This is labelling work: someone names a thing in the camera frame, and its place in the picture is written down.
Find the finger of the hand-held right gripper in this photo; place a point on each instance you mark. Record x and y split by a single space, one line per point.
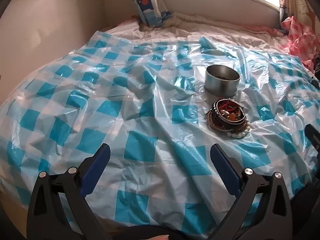
313 137

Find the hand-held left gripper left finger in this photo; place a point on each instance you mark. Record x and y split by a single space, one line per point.
96 167

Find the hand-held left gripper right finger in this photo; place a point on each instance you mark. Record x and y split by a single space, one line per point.
225 167

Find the round metal tin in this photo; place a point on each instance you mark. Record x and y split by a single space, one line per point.
221 83

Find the blue checked plastic sheet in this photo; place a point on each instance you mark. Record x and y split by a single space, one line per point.
112 110

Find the dark cloth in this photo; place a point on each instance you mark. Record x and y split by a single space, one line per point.
317 72

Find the pink checked plastic sheet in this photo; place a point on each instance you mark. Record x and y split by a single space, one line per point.
300 37

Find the beige bed sheet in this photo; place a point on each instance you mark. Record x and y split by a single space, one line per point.
200 30

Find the printed curtain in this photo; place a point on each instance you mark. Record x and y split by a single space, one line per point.
285 0

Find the blue printed pillow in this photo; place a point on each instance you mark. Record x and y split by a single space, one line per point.
147 2

